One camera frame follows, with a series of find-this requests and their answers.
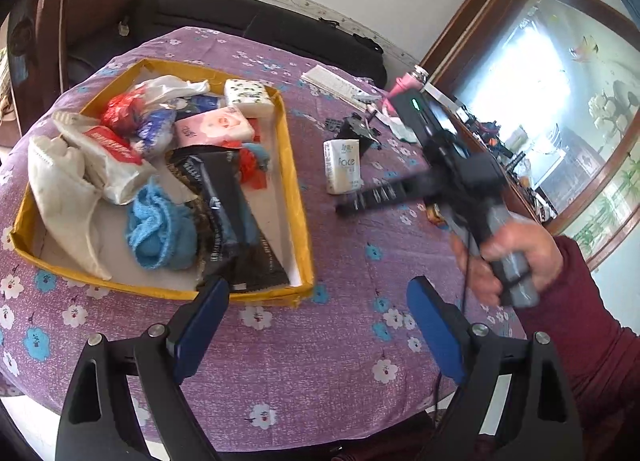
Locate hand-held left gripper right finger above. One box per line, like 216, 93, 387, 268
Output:
406, 276, 585, 461

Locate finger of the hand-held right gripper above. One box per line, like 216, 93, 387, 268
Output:
335, 175, 436, 218

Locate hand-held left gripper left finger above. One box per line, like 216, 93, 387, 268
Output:
55, 275, 232, 461

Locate yellow-rimmed cardboard box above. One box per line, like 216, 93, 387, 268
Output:
11, 58, 317, 309

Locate blue towel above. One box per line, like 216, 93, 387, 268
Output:
125, 178, 198, 272

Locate black plastic packet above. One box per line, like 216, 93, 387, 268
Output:
167, 146, 291, 292

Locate white floral tissue pack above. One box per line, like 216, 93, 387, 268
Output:
223, 78, 275, 118

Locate pink tissue pack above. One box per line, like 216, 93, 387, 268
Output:
174, 106, 256, 148

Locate red and white wipes packet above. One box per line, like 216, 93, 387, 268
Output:
82, 126, 158, 204

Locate dark blue floral tissue packet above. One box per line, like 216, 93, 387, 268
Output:
182, 94, 228, 114

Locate blue plastic-wrapped packet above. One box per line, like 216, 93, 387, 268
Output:
131, 108, 178, 157

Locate red plastic bag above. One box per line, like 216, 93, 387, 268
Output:
100, 92, 148, 134

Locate white plastic bag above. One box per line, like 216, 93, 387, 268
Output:
127, 75, 211, 109

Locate person's right forearm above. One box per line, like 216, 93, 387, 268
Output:
470, 235, 640, 461

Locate person's right hand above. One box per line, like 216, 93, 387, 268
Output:
450, 218, 563, 307

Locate crumpled white paper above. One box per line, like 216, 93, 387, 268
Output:
385, 114, 421, 144

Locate black clips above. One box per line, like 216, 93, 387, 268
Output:
327, 111, 383, 152

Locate pink cup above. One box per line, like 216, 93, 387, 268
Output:
382, 66, 430, 112

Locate purple floral tablecloth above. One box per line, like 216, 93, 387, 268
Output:
0, 25, 531, 452

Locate black sofa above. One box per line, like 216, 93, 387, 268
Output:
132, 0, 388, 89

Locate black cable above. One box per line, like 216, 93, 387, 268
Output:
431, 231, 473, 417

